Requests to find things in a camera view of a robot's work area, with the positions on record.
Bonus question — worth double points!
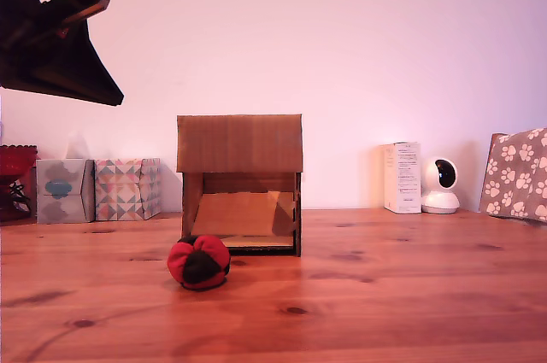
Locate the red and black footbag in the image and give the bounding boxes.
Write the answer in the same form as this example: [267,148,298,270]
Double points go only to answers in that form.
[167,233,232,292]

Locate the small white round camera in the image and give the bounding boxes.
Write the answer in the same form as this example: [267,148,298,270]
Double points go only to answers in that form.
[420,155,462,215]

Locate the triangle-pattern tissue box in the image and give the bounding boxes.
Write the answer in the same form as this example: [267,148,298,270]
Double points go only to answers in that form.
[94,157,163,222]

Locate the tall white printed carton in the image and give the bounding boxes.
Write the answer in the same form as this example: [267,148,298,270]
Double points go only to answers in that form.
[380,141,422,215]

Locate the grey cloud-print tissue box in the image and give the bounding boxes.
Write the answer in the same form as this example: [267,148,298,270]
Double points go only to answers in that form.
[35,158,97,225]

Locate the cardboard dice tower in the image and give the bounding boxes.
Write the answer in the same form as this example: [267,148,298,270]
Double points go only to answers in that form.
[176,114,304,259]

